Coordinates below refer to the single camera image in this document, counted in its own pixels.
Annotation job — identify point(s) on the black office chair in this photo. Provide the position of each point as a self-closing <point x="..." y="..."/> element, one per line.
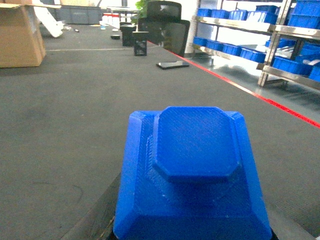
<point x="162" y="19"/>

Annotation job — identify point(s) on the large cardboard box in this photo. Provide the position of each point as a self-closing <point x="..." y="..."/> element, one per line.
<point x="21" y="42"/>

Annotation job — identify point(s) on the black small box rear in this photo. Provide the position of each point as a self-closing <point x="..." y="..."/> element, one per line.
<point x="127" y="33"/>

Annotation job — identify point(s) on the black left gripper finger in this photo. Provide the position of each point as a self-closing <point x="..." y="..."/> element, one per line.
<point x="98" y="223"/>

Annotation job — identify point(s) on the white foam roll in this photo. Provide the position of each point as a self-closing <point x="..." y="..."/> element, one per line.
<point x="47" y="19"/>

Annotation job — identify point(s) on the green potted plant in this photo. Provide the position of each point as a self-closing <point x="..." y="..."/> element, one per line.
<point x="142" y="7"/>

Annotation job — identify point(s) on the black small box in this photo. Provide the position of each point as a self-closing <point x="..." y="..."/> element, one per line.
<point x="127" y="33"/>
<point x="140" y="39"/>

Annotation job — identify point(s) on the blue 3D-printed part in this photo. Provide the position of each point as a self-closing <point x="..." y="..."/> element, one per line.
<point x="189" y="173"/>

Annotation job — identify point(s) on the black smartphone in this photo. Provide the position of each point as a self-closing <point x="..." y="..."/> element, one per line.
<point x="173" y="65"/>

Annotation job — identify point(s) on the black small box front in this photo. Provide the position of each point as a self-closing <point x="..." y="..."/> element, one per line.
<point x="140" y="39"/>

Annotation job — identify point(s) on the steel shelf rack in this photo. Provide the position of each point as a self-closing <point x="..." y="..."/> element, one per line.
<point x="281" y="37"/>

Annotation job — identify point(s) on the grey plastic crate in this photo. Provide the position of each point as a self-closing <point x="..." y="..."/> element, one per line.
<point x="79" y="15"/>

